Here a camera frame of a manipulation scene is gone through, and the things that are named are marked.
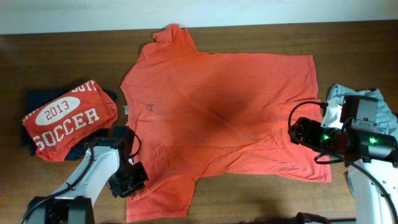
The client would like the folded red soccer shirt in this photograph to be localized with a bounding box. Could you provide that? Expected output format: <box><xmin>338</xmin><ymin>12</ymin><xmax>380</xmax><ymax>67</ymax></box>
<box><xmin>22</xmin><ymin>80</ymin><xmax>118</xmax><ymax>162</ymax></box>

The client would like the light blue crumpled shirt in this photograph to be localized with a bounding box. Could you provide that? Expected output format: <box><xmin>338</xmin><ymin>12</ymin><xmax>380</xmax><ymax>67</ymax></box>
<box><xmin>326</xmin><ymin>83</ymin><xmax>398</xmax><ymax>200</ymax></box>

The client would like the folded navy blue garment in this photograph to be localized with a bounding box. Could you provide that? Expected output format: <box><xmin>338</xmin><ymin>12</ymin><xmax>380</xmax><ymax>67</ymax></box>
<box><xmin>21</xmin><ymin>90</ymin><xmax>116</xmax><ymax>161</ymax></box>

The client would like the plain orange-red t-shirt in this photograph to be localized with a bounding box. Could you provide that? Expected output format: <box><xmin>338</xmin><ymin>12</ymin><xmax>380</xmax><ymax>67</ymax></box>
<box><xmin>121</xmin><ymin>24</ymin><xmax>331</xmax><ymax>222</ymax></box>

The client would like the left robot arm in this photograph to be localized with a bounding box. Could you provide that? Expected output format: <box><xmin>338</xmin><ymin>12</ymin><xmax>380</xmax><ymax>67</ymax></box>
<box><xmin>20</xmin><ymin>126</ymin><xmax>149</xmax><ymax>224</ymax></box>

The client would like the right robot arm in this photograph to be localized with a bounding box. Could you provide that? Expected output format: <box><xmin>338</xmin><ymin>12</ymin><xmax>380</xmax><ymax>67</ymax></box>
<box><xmin>287</xmin><ymin>95</ymin><xmax>397</xmax><ymax>223</ymax></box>

